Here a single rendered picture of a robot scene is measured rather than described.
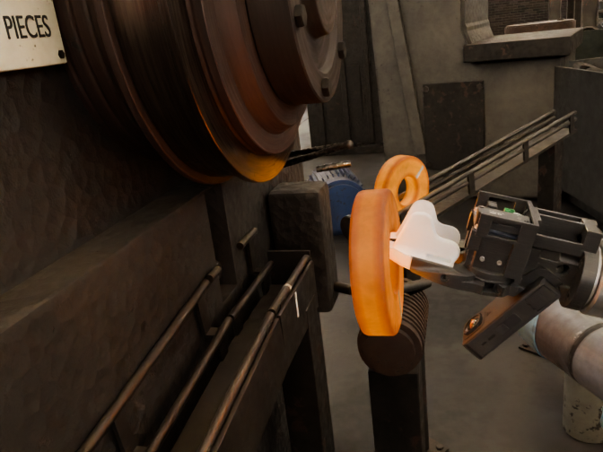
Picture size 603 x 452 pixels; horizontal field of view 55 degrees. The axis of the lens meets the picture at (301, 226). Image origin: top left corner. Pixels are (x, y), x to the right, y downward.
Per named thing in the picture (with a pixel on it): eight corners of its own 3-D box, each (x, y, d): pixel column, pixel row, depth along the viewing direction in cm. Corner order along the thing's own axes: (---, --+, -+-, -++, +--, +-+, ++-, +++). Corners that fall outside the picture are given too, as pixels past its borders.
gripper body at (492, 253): (472, 187, 60) (594, 213, 58) (451, 260, 63) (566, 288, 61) (473, 212, 53) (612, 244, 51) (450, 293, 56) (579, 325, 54)
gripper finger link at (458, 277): (415, 242, 60) (501, 262, 58) (411, 257, 60) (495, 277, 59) (411, 261, 55) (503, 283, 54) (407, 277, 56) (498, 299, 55)
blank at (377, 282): (339, 230, 52) (376, 229, 51) (364, 168, 65) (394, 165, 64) (362, 368, 58) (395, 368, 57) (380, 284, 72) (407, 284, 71)
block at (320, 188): (277, 314, 110) (260, 193, 102) (289, 295, 117) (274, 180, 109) (332, 315, 107) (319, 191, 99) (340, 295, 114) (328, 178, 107)
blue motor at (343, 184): (316, 247, 296) (309, 183, 285) (304, 214, 350) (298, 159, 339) (374, 239, 298) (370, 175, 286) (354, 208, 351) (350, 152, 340)
